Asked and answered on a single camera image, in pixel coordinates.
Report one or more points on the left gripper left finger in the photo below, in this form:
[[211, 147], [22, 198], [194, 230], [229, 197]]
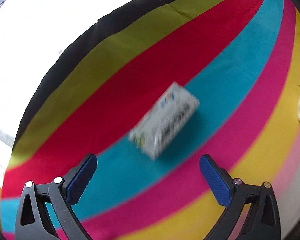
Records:
[[33, 220]]

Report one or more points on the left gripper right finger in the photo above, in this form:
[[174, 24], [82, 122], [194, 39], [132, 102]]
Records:
[[262, 220]]

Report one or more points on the green white medicine box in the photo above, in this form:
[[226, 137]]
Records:
[[159, 126]]

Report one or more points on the striped colourful tablecloth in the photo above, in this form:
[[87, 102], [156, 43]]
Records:
[[149, 89]]

